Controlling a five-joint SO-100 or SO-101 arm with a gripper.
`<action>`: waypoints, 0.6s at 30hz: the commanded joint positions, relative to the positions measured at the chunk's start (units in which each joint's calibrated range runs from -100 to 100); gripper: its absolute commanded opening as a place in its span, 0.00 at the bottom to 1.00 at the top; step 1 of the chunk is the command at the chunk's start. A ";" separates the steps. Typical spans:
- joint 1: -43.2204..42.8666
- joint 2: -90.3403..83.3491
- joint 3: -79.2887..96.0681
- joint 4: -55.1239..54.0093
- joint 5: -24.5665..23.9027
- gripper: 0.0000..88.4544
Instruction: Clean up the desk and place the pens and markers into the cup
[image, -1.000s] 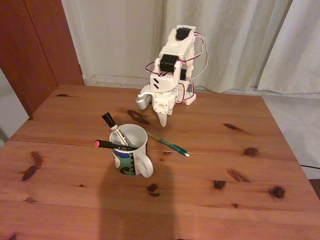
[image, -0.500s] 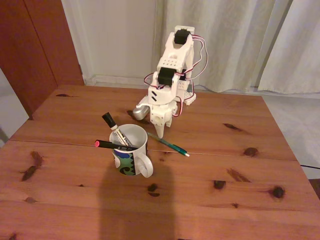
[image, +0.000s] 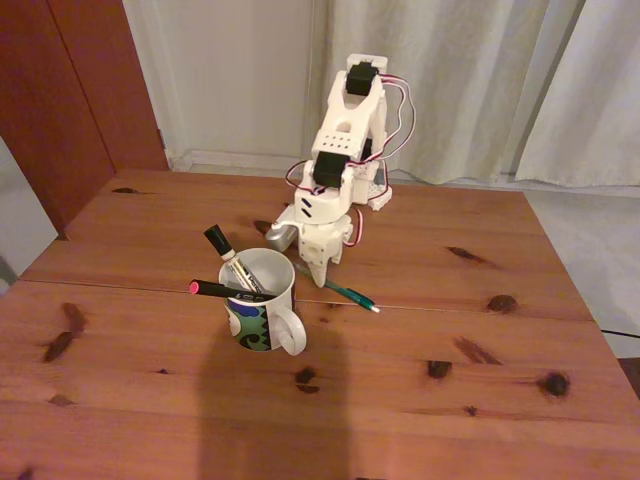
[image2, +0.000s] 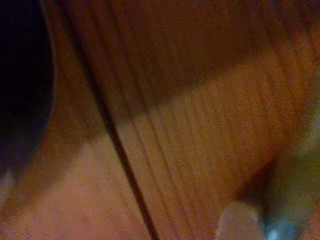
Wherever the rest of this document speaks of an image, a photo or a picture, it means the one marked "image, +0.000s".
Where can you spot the brown wooden door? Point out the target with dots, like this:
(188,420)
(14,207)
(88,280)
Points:
(50,100)

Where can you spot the teal green pen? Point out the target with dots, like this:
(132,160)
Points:
(355,297)

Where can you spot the white mug blue green pattern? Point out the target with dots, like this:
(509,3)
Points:
(255,320)

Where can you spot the white marker black cap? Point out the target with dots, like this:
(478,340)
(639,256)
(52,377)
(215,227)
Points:
(235,260)

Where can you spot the silver camera box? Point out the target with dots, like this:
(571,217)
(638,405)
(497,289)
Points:
(280,236)

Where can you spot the white baseboard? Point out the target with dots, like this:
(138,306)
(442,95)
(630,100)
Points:
(235,159)

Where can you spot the black pen red ends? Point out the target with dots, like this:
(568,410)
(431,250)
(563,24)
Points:
(225,291)

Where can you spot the white curtain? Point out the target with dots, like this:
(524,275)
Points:
(600,100)
(475,75)

